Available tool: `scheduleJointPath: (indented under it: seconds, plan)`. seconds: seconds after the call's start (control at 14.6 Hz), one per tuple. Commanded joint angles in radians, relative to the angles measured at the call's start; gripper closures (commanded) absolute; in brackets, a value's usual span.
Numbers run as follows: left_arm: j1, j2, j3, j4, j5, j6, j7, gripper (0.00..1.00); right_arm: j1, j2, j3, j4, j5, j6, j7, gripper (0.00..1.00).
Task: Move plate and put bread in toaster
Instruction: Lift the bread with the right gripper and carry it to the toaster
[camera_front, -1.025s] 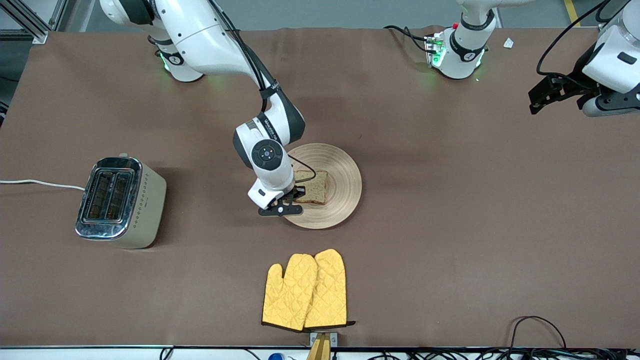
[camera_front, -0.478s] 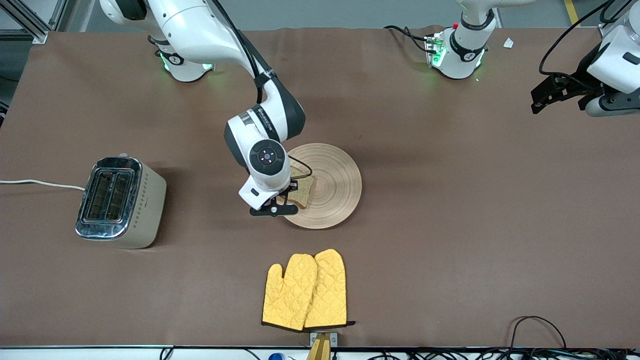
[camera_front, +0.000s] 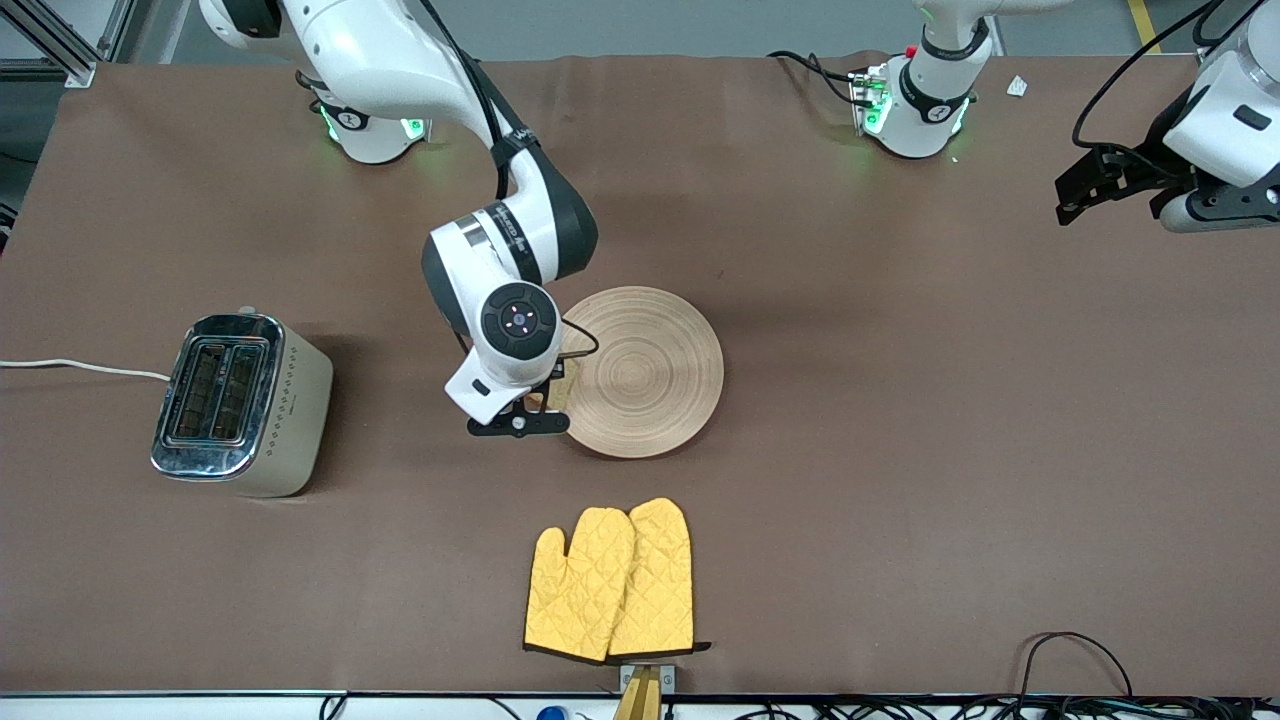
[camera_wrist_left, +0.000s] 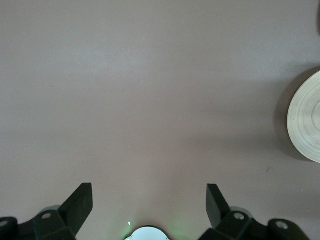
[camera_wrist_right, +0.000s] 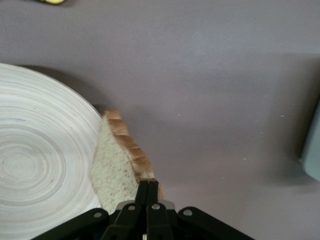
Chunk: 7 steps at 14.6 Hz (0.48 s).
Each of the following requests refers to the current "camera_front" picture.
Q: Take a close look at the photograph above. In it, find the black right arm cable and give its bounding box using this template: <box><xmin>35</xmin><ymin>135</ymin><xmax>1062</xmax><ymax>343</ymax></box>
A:
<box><xmin>420</xmin><ymin>0</ymin><xmax>603</xmax><ymax>361</ymax></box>

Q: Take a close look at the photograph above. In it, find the looped black cable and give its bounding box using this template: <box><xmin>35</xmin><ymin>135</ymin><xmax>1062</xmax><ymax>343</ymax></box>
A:
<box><xmin>1018</xmin><ymin>630</ymin><xmax>1137</xmax><ymax>701</ymax></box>

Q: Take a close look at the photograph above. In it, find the brown table cover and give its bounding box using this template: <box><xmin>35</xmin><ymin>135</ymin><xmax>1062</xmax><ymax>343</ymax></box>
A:
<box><xmin>0</xmin><ymin>52</ymin><xmax>1280</xmax><ymax>699</ymax></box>

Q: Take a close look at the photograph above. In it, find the beige and chrome toaster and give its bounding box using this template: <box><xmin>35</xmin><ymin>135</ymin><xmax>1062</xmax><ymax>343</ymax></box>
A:
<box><xmin>150</xmin><ymin>305</ymin><xmax>335</xmax><ymax>499</ymax></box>

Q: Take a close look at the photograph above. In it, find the white toaster power cord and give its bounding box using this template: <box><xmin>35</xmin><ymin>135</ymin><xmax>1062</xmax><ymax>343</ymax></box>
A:
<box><xmin>0</xmin><ymin>357</ymin><xmax>173</xmax><ymax>384</ymax></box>

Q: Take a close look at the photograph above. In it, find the grey metal bracket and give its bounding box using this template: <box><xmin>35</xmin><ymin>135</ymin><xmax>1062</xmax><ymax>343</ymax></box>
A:
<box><xmin>619</xmin><ymin>663</ymin><xmax>678</xmax><ymax>720</ymax></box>

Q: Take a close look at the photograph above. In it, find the yellow quilted oven mitt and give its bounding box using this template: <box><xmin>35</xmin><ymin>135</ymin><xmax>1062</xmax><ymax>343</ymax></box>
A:
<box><xmin>523</xmin><ymin>507</ymin><xmax>638</xmax><ymax>664</ymax></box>
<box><xmin>607</xmin><ymin>497</ymin><xmax>712</xmax><ymax>659</ymax></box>

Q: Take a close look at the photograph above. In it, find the black left arm base cable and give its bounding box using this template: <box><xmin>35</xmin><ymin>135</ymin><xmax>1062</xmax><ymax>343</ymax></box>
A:
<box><xmin>767</xmin><ymin>50</ymin><xmax>864</xmax><ymax>107</ymax></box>

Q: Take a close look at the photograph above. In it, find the round wooden plate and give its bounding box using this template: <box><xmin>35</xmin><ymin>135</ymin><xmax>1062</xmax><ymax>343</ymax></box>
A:
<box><xmin>546</xmin><ymin>286</ymin><xmax>726</xmax><ymax>461</ymax></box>

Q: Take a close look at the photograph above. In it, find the yellow floor tape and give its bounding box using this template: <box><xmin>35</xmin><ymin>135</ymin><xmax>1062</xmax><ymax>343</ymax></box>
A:
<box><xmin>1127</xmin><ymin>0</ymin><xmax>1164</xmax><ymax>55</ymax></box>

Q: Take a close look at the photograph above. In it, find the aluminium frame profile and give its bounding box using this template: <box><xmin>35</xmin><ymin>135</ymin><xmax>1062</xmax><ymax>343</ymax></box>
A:
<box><xmin>0</xmin><ymin>0</ymin><xmax>137</xmax><ymax>90</ymax></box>

